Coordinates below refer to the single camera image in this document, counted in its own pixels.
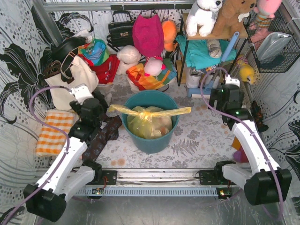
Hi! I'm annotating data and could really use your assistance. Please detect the yellow translucent trash bag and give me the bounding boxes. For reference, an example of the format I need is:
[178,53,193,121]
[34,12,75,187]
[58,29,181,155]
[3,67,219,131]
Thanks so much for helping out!
[108,105,191,139]

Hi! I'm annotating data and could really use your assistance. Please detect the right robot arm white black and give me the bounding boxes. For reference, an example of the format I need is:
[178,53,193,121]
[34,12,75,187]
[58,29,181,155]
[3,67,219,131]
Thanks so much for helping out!
[209,84,292,205]

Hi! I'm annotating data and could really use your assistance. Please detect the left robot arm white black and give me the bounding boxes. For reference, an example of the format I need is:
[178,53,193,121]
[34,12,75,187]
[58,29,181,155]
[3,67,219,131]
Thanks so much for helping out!
[23,85,102,222]

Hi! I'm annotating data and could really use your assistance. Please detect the cream canvas tote bag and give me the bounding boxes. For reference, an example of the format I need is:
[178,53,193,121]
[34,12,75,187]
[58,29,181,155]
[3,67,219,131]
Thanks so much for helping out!
[45,56,99,111]

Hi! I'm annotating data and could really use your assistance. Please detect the teal plastic trash bin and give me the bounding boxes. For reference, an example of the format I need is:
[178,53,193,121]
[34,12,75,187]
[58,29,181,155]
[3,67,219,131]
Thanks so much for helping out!
[121,90,180,154]

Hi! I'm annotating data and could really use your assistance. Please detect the magenta knitted bag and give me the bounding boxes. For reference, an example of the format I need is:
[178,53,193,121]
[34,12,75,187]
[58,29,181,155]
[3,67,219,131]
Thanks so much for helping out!
[133,14,164,57]

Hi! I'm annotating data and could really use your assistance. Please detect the blue lint roller mop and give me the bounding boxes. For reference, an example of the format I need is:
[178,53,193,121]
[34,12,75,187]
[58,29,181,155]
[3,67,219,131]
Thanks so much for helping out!
[187,31,240,100]

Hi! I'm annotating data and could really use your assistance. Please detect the dark floral necktie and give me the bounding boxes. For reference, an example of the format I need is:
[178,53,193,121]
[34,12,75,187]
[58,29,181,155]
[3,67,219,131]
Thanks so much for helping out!
[82,114,122,164]

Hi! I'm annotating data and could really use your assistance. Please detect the white sneaker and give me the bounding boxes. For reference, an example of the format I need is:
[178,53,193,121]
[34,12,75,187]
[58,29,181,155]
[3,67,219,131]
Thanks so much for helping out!
[186,68,202,88]

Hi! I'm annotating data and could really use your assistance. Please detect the white plush bear red clothes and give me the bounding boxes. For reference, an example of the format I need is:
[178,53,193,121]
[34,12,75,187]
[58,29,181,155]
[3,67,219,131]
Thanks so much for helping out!
[90,45,142,85]

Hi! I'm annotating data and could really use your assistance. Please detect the yellow plush duck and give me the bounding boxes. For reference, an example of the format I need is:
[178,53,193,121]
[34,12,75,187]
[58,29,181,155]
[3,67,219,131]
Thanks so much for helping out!
[236,54,255,85]

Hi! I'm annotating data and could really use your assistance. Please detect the dark patterned cloth right side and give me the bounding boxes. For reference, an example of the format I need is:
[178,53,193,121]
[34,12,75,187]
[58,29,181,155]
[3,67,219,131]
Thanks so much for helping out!
[250,101,269,133]

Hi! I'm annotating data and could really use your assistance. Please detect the orange striped cloth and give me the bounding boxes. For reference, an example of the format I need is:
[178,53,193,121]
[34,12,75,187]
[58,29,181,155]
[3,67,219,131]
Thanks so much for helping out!
[126,63,177,92]

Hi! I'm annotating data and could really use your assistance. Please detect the teal folded cloth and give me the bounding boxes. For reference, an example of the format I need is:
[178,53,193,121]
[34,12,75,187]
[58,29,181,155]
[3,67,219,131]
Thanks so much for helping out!
[176,35,237,69]

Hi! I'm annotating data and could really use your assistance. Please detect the grey patterned rolled cloth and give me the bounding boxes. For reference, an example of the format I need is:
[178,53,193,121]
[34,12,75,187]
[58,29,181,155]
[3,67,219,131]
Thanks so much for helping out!
[207,39,222,59]

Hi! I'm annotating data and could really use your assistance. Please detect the colorful rainbow cloth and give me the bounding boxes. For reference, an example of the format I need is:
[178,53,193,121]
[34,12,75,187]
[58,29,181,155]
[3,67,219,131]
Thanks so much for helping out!
[77,39,110,67]

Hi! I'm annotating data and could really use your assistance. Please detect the purple orange sock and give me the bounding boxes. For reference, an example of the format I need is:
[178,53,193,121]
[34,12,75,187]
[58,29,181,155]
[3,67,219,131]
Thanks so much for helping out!
[232,137,249,163]

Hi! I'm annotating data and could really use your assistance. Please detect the pink round plush head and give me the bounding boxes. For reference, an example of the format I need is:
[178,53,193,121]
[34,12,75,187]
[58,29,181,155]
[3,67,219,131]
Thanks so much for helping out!
[144,57,166,76]

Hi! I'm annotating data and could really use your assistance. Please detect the orange white checkered towel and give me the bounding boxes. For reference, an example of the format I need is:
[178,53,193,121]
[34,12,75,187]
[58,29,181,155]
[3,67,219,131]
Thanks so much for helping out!
[36,109,79,157]

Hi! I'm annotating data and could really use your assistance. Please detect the black metal shelf rack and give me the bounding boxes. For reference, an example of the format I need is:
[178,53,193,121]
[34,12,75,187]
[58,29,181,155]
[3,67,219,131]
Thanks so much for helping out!
[176,13,253,87]

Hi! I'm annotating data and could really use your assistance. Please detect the black round hat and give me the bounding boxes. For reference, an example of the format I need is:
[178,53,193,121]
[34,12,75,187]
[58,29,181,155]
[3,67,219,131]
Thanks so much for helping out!
[52,37,86,62]

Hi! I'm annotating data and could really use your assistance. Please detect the black leather handbag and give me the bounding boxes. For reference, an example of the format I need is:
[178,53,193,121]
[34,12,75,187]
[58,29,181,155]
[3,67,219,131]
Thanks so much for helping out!
[106,10,135,49]

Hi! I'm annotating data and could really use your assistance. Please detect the silver foil pouch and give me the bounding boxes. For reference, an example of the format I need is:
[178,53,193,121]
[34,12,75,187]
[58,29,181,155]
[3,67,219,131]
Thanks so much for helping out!
[256,32,292,61]

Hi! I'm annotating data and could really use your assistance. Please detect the white plush dog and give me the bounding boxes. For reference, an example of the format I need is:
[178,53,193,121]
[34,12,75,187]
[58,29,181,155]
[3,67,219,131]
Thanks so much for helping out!
[186,0,223,37]

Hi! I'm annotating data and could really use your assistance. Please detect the orange plush toy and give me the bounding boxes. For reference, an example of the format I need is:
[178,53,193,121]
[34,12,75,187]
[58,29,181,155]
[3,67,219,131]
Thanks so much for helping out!
[162,20,177,52]

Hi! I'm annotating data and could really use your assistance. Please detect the brown teddy bear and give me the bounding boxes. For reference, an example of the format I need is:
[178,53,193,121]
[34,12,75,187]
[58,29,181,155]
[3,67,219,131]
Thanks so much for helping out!
[211,0,256,37]

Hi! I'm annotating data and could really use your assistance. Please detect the pink plush toy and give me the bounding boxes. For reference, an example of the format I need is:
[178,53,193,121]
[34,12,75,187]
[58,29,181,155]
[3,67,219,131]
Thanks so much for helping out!
[252,0,282,28]

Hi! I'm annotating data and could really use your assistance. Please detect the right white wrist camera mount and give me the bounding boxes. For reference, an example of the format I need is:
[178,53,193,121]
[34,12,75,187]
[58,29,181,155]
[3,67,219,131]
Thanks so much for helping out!
[225,74,240,87]

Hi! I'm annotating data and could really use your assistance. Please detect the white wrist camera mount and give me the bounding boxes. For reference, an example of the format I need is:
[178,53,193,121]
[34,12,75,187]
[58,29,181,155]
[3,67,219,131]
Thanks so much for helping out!
[69,84,93,105]
[225,74,240,87]

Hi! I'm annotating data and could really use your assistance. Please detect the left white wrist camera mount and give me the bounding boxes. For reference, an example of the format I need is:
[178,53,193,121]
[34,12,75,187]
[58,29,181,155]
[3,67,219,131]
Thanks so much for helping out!
[69,84,93,105]

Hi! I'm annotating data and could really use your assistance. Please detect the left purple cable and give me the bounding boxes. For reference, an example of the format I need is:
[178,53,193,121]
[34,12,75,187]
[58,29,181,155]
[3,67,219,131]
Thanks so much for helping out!
[2,86,72,225]

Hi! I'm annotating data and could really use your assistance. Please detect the purple cable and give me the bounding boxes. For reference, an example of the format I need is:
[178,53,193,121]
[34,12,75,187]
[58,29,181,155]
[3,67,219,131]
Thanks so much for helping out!
[2,86,72,225]
[200,67,284,221]

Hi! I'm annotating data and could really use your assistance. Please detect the aluminium rail base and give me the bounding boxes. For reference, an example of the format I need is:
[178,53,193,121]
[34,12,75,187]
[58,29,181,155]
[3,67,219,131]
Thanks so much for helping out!
[75,168,239,198]

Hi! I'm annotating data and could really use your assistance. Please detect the black wire basket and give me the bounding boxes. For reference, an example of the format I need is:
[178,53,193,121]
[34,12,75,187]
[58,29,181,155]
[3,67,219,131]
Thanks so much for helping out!
[244,11,300,73]

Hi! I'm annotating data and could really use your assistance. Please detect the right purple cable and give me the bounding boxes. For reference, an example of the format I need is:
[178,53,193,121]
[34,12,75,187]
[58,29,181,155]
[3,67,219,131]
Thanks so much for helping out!
[200,67,284,221]

